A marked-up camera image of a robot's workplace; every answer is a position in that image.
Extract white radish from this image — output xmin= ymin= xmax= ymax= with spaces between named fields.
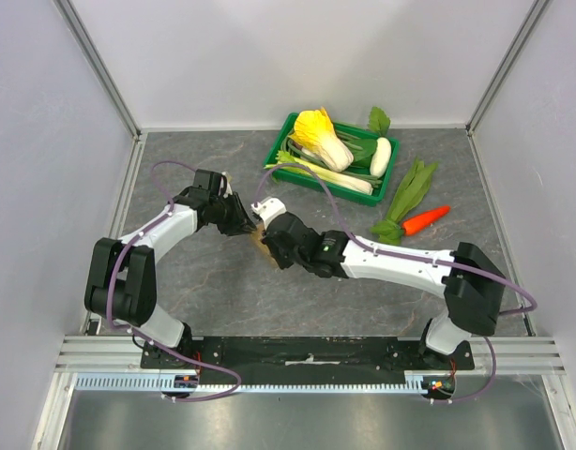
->
xmin=369 ymin=137 xmax=392 ymax=177

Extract brown cardboard express box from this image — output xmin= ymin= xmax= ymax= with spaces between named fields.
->
xmin=250 ymin=228 xmax=277 ymax=266

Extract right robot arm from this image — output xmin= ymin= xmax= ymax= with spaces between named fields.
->
xmin=262 ymin=211 xmax=504 ymax=369

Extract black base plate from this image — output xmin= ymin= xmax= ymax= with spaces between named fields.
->
xmin=140 ymin=336 xmax=476 ymax=374

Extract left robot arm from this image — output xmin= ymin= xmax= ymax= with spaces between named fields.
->
xmin=84 ymin=169 xmax=255 ymax=368

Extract green plastic tray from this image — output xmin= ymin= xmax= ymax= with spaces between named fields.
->
xmin=264 ymin=107 xmax=400 ymax=206

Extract green long beans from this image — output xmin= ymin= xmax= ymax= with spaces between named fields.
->
xmin=280 ymin=137 xmax=326 ymax=168

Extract green leafy lettuce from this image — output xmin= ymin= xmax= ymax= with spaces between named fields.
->
xmin=387 ymin=157 xmax=438 ymax=222

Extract dark green leaf vegetable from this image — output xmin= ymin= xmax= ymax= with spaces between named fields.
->
xmin=336 ymin=131 xmax=377 ymax=168

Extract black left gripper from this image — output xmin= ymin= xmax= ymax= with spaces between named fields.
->
xmin=209 ymin=192 xmax=256 ymax=237

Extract celery stalk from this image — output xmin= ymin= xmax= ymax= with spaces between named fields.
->
xmin=264 ymin=151 xmax=373 ymax=195

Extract yellow napa cabbage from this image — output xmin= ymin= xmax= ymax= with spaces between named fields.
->
xmin=290 ymin=108 xmax=354 ymax=173

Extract slotted cable duct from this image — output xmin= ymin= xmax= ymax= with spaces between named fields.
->
xmin=75 ymin=373 xmax=452 ymax=394

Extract orange carrot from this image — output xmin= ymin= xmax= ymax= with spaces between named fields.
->
xmin=402 ymin=205 xmax=450 ymax=236

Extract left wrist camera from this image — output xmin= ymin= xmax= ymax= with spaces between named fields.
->
xmin=219 ymin=172 xmax=233 ymax=198

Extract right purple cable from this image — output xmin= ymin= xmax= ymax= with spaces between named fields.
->
xmin=252 ymin=166 xmax=538 ymax=406

